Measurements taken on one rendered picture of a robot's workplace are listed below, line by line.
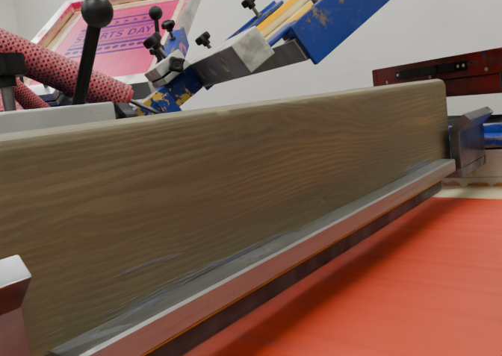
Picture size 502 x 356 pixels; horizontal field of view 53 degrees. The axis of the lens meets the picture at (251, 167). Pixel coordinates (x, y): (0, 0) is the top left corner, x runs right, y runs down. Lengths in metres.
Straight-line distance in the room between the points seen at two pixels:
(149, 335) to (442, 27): 2.25
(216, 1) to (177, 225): 2.88
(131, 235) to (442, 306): 0.15
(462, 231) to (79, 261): 0.27
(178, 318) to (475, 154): 0.36
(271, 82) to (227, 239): 2.59
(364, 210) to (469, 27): 2.07
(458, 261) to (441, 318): 0.08
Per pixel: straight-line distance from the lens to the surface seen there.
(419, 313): 0.25
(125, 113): 0.54
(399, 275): 0.30
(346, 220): 0.27
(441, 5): 2.38
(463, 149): 0.45
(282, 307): 0.27
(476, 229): 0.38
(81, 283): 0.17
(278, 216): 0.24
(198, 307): 0.19
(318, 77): 2.62
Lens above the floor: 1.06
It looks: 7 degrees down
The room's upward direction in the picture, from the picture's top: 7 degrees counter-clockwise
